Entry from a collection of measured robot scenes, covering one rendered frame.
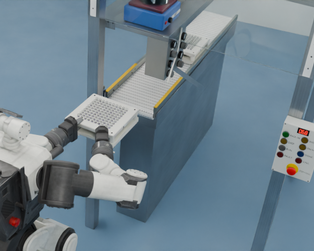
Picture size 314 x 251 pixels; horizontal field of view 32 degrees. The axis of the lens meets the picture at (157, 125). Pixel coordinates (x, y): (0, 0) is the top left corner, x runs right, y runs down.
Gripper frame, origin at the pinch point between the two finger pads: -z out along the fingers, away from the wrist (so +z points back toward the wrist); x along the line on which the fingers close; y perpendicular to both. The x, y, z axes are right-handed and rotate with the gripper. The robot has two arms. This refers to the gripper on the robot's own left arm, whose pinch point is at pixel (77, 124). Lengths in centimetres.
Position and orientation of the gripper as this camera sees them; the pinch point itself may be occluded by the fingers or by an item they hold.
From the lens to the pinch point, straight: 242.6
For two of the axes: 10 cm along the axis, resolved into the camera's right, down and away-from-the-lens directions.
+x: -0.8, 8.0, 6.0
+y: 8.3, 3.8, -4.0
